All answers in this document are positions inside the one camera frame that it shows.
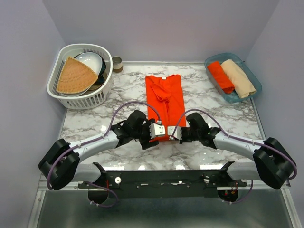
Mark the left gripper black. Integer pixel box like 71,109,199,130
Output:
131,119,159,150

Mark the orange t shirt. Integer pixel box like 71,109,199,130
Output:
208,61,235,94
145,75,186,128

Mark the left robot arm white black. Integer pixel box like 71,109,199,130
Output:
38,110,165,190

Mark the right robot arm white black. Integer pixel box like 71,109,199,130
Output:
172,109,297,189

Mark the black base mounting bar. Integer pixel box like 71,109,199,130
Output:
78,161,243,199

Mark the white plastic basket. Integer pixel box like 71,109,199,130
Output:
47,43,113,110

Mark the rolled orange t shirt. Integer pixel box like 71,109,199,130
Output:
208,61,235,94

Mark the dark dish in basket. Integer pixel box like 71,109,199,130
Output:
94,56,106,85

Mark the blue transparent plastic bin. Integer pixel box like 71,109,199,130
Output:
204,53,262,103

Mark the rolled beige t shirt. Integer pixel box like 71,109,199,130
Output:
221,59,257,98

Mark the woven wicker fan tray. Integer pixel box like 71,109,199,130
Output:
56,57,98,94

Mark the white bowl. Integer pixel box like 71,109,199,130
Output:
75,52,103,75

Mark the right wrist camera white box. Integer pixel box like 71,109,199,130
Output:
167,126,181,140

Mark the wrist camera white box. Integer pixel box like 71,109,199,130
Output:
149,123,166,139
167,126,181,140

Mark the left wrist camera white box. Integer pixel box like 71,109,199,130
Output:
149,123,166,139

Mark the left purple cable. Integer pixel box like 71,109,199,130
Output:
47,101,162,209

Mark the purple cable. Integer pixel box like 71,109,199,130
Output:
47,101,162,209
170,108,298,205

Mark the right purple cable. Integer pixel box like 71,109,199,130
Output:
170,108,298,205

